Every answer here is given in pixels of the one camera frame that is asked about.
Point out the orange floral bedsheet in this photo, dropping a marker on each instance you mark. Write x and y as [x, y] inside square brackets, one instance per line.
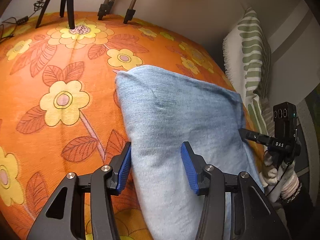
[59, 105]

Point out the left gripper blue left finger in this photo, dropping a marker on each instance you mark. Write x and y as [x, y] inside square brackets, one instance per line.
[121, 166]

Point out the right hand white glove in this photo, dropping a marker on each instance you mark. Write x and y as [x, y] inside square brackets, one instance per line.
[281, 182]

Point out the light blue denim jeans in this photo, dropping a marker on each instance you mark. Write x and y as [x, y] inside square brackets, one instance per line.
[161, 110]

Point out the right forearm with bracelets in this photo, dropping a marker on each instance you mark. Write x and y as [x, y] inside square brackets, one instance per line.
[301, 216]

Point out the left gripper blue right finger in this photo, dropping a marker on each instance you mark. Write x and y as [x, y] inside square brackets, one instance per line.
[193, 166]

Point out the black mini tripod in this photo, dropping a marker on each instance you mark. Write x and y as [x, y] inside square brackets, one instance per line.
[64, 4]

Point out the silver tripod legs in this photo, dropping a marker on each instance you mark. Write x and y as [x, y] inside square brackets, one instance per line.
[108, 6]

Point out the green striped white pillow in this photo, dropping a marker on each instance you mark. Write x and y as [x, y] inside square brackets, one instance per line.
[247, 59]

